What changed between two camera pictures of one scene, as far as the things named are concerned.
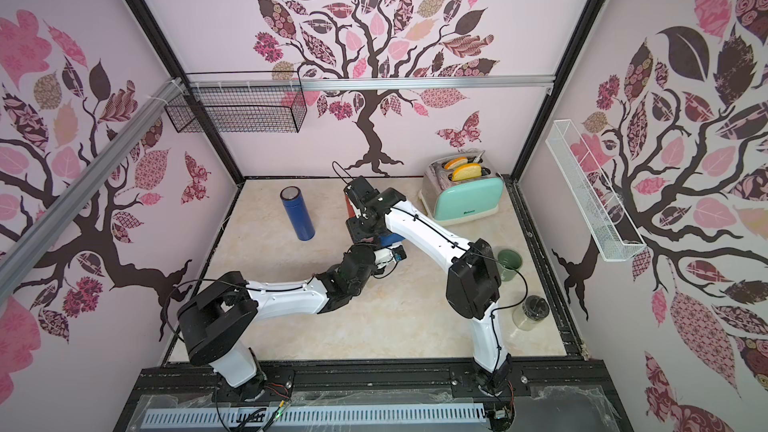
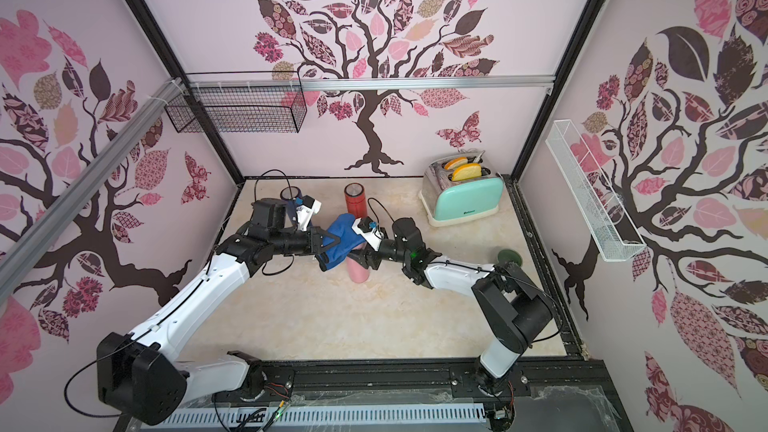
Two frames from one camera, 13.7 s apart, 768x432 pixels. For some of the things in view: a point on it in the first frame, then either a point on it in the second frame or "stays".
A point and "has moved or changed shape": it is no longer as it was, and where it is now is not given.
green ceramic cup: [509, 262] stays
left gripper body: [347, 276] to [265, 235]
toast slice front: [467, 171] stays
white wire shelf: [606, 216] stays
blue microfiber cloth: [389, 239] has moved or changed shape
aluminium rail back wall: [367, 82] stays
